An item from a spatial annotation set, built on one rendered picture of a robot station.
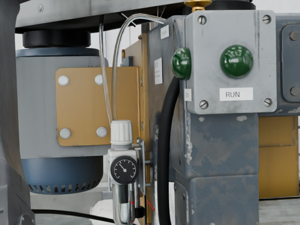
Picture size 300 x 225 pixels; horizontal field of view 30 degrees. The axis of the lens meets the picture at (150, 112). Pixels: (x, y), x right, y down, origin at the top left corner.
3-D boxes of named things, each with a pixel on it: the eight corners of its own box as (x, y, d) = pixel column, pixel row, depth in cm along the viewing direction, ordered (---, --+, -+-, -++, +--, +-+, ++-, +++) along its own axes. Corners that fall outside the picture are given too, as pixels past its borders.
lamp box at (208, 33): (194, 114, 48) (192, 10, 48) (184, 112, 53) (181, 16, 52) (277, 112, 50) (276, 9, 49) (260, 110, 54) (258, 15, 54)
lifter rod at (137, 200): (131, 218, 80) (129, 160, 80) (129, 215, 82) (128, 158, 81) (146, 218, 80) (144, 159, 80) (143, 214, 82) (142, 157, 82)
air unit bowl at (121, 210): (114, 230, 74) (112, 184, 74) (112, 224, 77) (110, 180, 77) (136, 228, 74) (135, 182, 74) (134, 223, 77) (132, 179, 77)
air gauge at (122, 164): (111, 185, 72) (110, 156, 72) (110, 183, 74) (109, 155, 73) (139, 184, 72) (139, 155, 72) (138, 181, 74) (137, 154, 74)
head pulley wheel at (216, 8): (191, 22, 64) (191, 0, 64) (176, 30, 73) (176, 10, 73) (266, 21, 66) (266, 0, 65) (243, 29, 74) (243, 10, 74)
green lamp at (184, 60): (174, 81, 49) (173, 46, 49) (168, 81, 52) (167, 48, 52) (202, 80, 49) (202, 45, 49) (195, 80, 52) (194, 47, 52)
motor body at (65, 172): (14, 199, 92) (9, 47, 91) (22, 183, 107) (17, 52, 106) (107, 194, 94) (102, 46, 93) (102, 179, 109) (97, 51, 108)
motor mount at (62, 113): (12, 160, 88) (8, 56, 87) (16, 155, 94) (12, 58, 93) (189, 152, 92) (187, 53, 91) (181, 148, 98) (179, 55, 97)
